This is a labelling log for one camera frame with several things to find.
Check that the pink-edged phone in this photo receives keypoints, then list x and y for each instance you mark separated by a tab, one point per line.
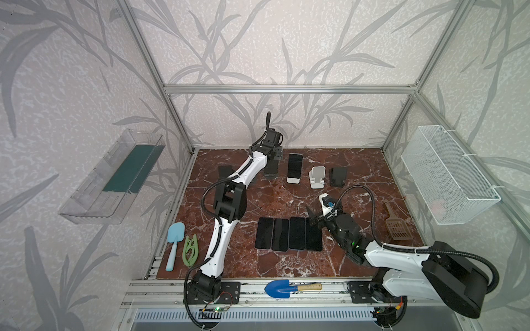
264	233

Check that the white stand right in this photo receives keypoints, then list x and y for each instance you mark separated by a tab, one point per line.
317	176

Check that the brown slotted tray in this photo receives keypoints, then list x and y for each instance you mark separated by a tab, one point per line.
396	226

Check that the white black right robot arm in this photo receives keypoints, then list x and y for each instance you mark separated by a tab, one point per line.
460	280

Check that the purple-edged phone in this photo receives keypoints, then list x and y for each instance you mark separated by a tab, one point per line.
280	235

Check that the clear plastic wall tray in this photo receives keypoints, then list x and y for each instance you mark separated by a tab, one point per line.
110	189

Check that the white stand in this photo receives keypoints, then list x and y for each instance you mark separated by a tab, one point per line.
293	180
317	176

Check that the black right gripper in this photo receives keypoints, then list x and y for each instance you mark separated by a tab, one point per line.
321	221

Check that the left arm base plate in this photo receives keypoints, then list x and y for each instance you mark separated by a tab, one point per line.
224	292

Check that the white wire mesh basket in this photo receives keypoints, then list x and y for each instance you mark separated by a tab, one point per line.
449	181

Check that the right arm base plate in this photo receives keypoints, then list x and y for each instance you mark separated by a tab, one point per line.
364	291

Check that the dark phone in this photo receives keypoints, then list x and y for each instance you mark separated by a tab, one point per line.
313	239

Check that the blue trowel wooden handle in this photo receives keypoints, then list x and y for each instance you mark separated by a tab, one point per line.
282	289

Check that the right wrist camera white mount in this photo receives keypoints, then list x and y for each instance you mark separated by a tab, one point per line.
329	206

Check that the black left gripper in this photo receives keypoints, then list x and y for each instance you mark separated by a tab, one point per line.
279	153

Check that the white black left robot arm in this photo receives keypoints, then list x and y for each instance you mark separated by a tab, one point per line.
226	202

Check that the blue-edged phone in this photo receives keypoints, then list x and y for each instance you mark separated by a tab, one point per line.
297	233

